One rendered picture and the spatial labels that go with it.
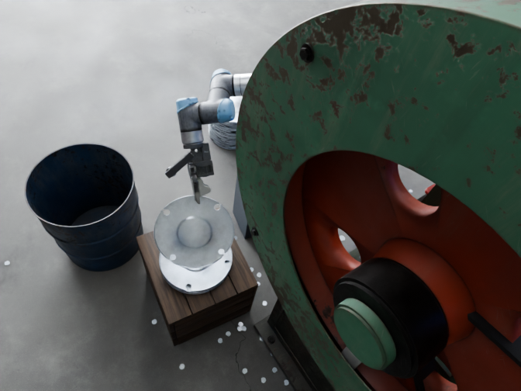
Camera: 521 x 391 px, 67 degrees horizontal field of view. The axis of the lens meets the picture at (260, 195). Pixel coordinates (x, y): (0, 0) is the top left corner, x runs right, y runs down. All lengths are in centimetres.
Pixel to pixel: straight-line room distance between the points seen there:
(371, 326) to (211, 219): 99
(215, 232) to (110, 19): 235
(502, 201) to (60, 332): 187
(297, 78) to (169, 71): 245
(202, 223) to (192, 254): 13
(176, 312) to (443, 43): 139
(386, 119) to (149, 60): 269
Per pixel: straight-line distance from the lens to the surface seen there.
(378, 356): 57
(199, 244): 149
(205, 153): 138
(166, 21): 343
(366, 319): 55
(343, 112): 49
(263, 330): 192
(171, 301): 161
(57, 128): 268
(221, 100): 134
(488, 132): 38
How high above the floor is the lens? 187
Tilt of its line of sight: 56 degrees down
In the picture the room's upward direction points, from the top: 12 degrees clockwise
